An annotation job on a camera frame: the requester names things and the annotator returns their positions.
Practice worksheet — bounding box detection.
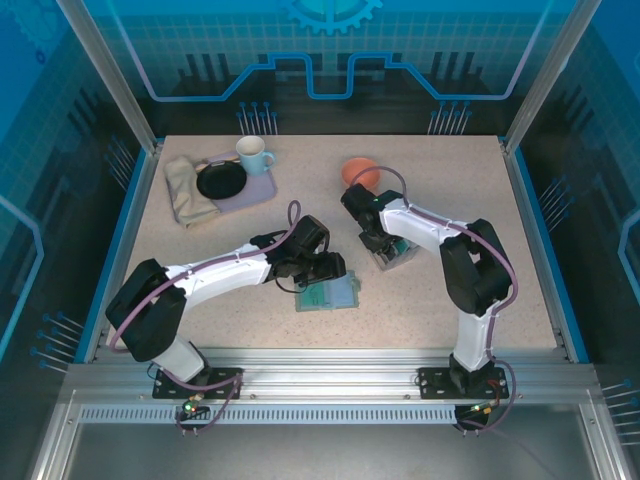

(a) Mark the green card holder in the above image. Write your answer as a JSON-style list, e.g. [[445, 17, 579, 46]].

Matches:
[[293, 269, 363, 314]]

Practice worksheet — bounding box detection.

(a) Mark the orange cup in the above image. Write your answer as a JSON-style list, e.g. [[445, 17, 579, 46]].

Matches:
[[341, 156, 384, 190]]

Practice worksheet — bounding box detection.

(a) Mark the lavender plastic tray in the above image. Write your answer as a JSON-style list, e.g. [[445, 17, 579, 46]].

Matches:
[[172, 152, 279, 224]]

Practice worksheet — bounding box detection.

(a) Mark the light blue mug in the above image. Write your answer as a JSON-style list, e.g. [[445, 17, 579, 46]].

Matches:
[[235, 134, 278, 178]]

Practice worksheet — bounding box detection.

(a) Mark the black round plate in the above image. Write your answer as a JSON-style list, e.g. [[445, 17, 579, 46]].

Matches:
[[195, 160, 249, 201]]

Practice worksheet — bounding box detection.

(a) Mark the beige wooden utensil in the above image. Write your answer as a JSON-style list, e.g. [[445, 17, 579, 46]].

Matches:
[[194, 155, 241, 170]]

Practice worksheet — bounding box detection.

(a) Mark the beige folded cloth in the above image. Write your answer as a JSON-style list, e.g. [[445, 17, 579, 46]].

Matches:
[[163, 155, 223, 230]]

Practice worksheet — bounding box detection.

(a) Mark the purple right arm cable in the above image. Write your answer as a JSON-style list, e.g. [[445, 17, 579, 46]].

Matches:
[[349, 165, 519, 436]]

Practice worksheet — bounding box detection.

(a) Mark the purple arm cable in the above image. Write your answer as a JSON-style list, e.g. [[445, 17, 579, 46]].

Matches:
[[349, 165, 519, 436], [106, 199, 304, 437]]

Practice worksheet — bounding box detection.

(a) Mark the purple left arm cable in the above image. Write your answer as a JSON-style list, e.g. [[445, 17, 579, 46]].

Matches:
[[106, 199, 304, 437]]

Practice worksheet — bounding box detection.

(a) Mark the aluminium front frame rail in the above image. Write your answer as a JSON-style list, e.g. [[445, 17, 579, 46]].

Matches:
[[64, 347, 599, 401]]

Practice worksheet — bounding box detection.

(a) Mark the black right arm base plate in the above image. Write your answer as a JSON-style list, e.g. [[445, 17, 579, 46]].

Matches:
[[417, 365, 508, 400]]

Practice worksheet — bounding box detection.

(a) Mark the aluminium side rail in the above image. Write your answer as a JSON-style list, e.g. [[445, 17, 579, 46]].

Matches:
[[499, 137, 576, 362], [82, 142, 166, 364]]

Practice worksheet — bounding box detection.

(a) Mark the slotted grey cable duct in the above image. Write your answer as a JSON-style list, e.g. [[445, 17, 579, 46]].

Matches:
[[77, 404, 464, 426]]

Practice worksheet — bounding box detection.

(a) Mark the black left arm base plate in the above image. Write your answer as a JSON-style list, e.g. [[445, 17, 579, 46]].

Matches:
[[152, 367, 246, 401]]

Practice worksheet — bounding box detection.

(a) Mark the aluminium frame post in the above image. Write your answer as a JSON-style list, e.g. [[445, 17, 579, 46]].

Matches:
[[54, 0, 165, 155], [501, 0, 604, 155]]

